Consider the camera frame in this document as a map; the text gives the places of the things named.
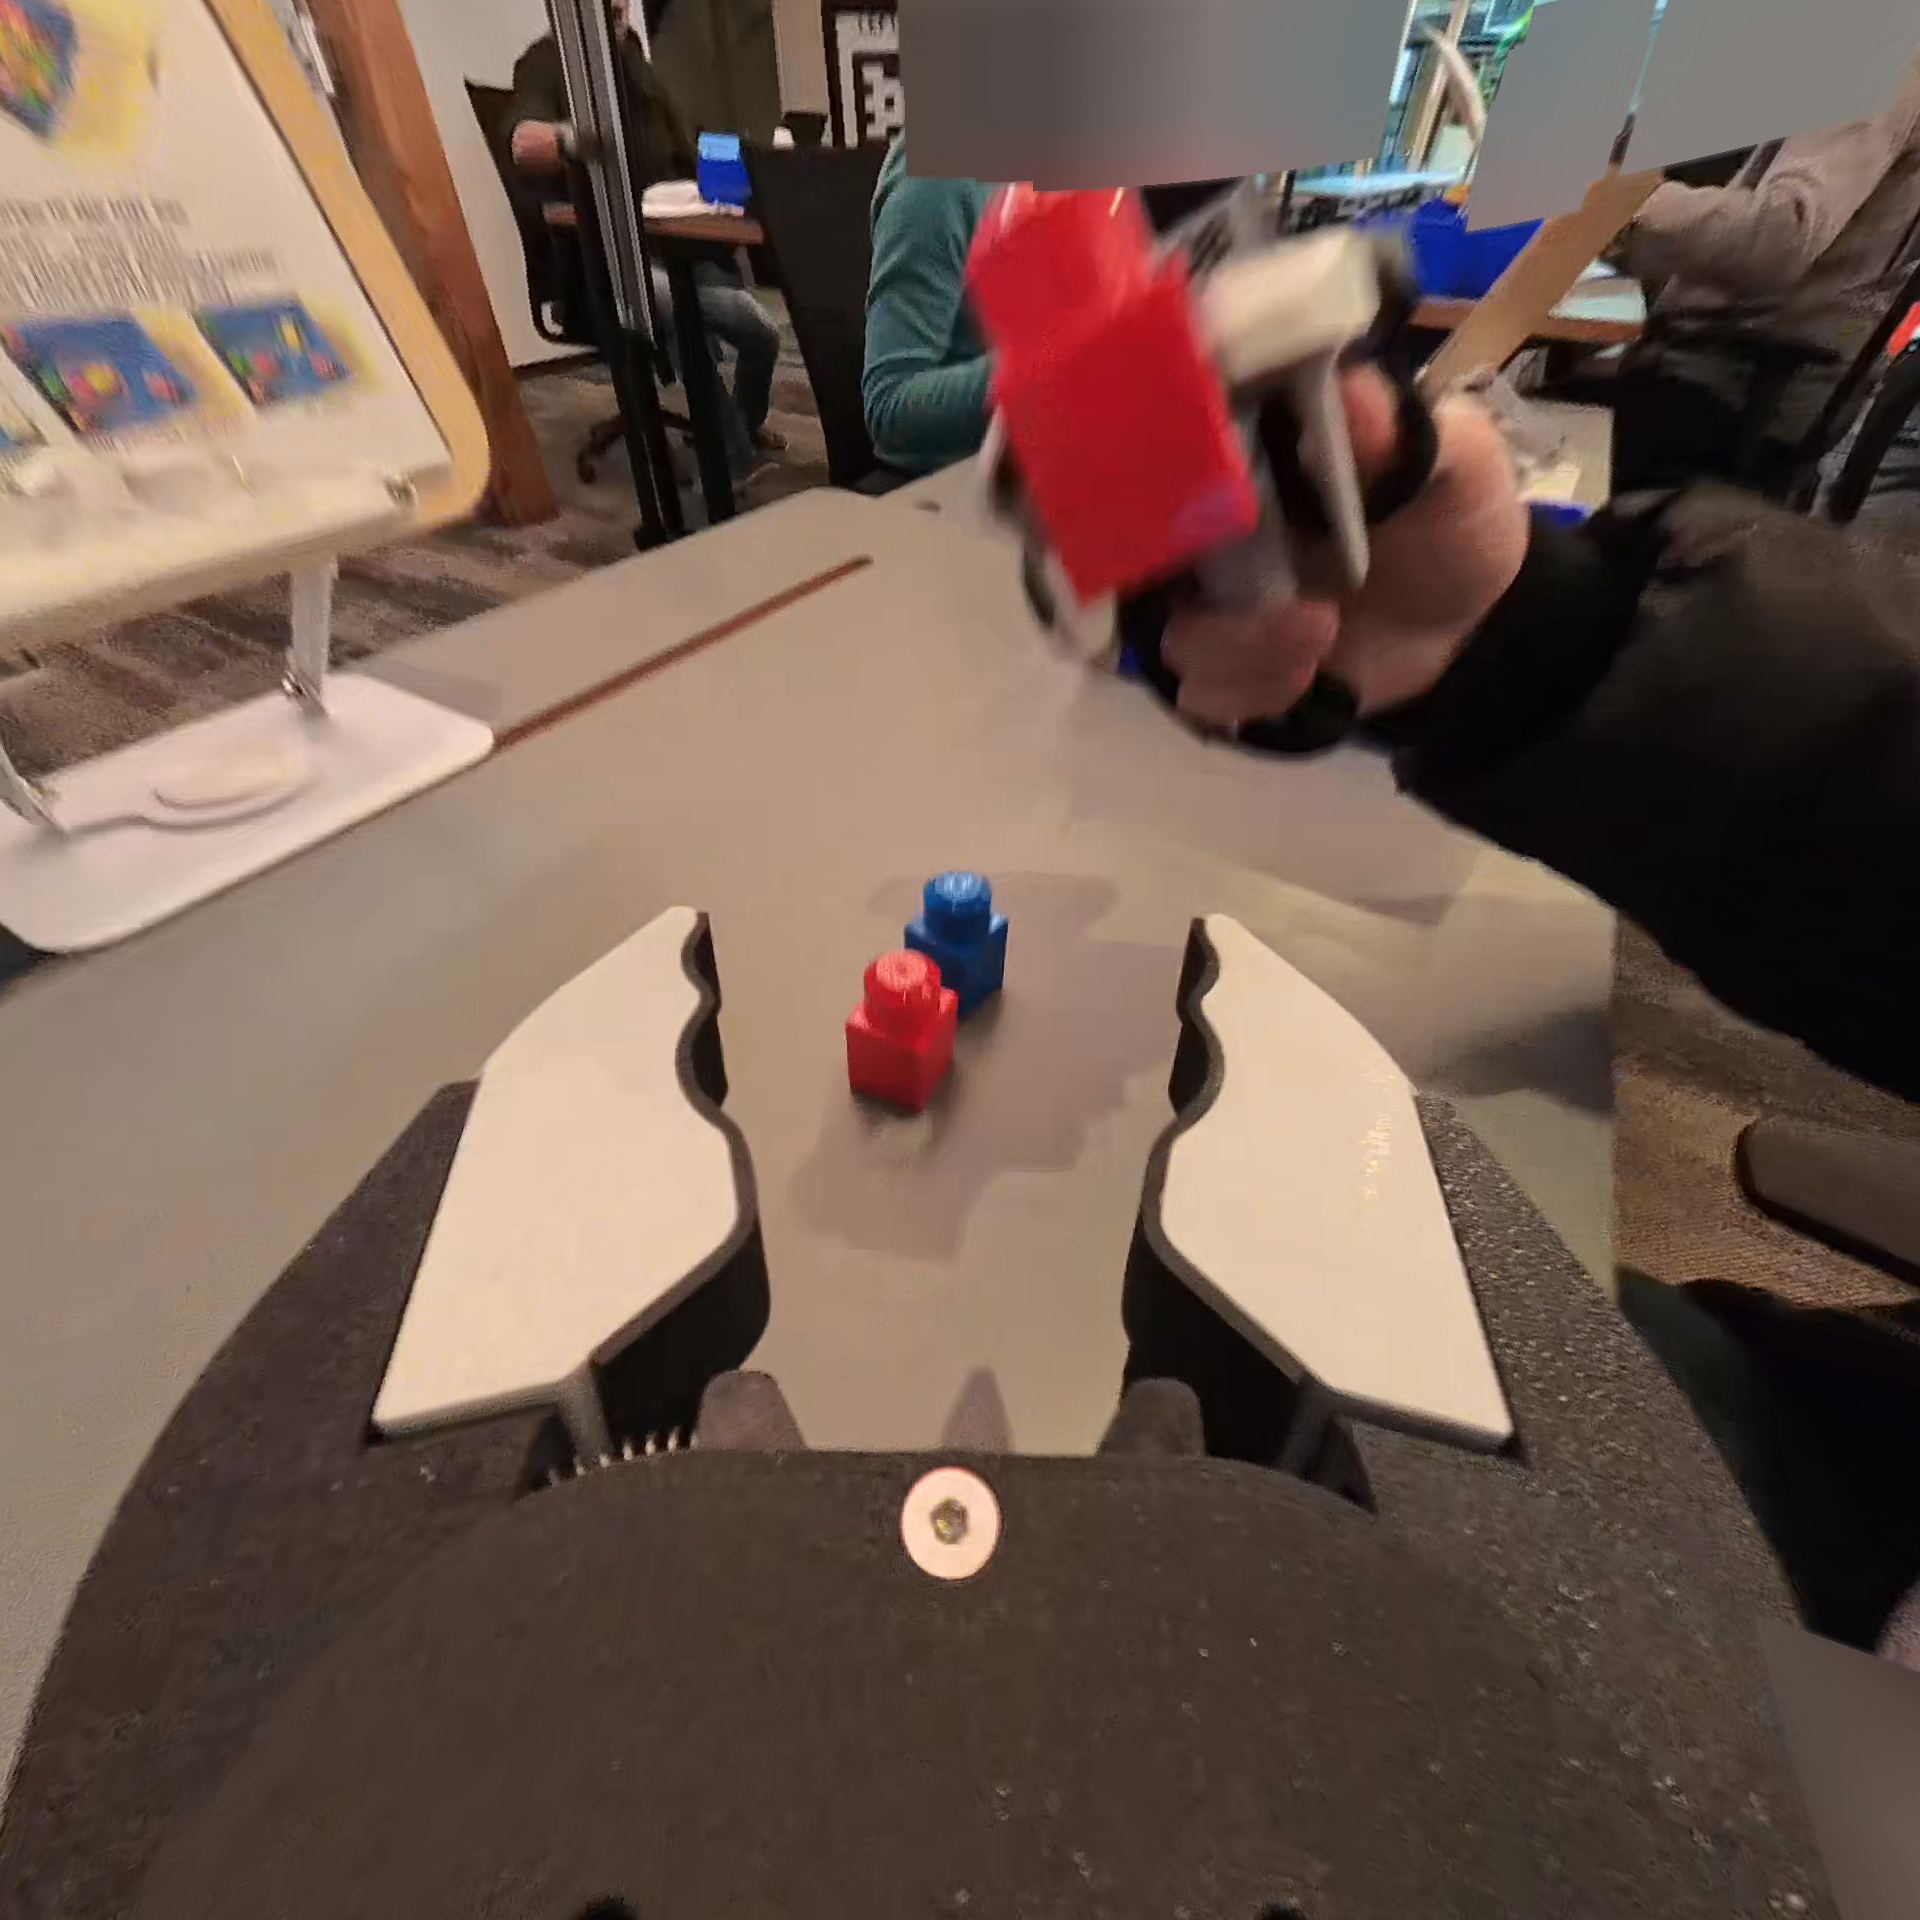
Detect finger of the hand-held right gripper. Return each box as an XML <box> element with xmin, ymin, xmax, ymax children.
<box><xmin>1196</xmin><ymin>228</ymin><xmax>1395</xmax><ymax>381</ymax></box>
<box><xmin>975</xmin><ymin>420</ymin><xmax>1128</xmax><ymax>667</ymax></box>

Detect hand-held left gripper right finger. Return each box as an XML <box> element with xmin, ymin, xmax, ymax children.
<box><xmin>1123</xmin><ymin>912</ymin><xmax>1519</xmax><ymax>1470</ymax></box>

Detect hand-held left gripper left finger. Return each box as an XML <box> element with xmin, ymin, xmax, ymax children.
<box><xmin>371</xmin><ymin>906</ymin><xmax>773</xmax><ymax>1470</ymax></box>

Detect red plastic block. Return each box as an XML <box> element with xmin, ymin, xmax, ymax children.
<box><xmin>845</xmin><ymin>948</ymin><xmax>961</xmax><ymax>1117</ymax></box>
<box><xmin>963</xmin><ymin>183</ymin><xmax>1263</xmax><ymax>611</ymax></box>

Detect blue plastic block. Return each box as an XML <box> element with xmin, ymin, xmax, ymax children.
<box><xmin>903</xmin><ymin>871</ymin><xmax>1010</xmax><ymax>1021</ymax></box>

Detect person's right forearm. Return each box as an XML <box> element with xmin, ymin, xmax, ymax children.
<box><xmin>1356</xmin><ymin>486</ymin><xmax>1920</xmax><ymax>1105</ymax></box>

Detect person's right hand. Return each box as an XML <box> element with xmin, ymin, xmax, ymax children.
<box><xmin>1162</xmin><ymin>367</ymin><xmax>1536</xmax><ymax>739</ymax></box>

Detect tan document board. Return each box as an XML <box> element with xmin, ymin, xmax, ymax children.
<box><xmin>1416</xmin><ymin>169</ymin><xmax>1669</xmax><ymax>405</ymax></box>

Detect black office chair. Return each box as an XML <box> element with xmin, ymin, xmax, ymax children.
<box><xmin>742</xmin><ymin>143</ymin><xmax>891</xmax><ymax>493</ymax></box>

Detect black white marker sign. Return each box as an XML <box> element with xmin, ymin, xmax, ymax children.
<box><xmin>822</xmin><ymin>0</ymin><xmax>908</xmax><ymax>153</ymax></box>

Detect black chair armrest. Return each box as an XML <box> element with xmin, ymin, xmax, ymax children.
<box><xmin>1737</xmin><ymin>1117</ymin><xmax>1920</xmax><ymax>1291</ymax></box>

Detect instruction sheet on stand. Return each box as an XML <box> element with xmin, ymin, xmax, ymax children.
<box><xmin>0</xmin><ymin>0</ymin><xmax>498</xmax><ymax>958</ymax></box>

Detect black tripod stand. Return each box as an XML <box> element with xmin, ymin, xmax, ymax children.
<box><xmin>542</xmin><ymin>0</ymin><xmax>697</xmax><ymax>553</ymax></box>

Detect brown wooden column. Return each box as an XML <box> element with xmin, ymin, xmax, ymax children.
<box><xmin>306</xmin><ymin>0</ymin><xmax>560</xmax><ymax>529</ymax></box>

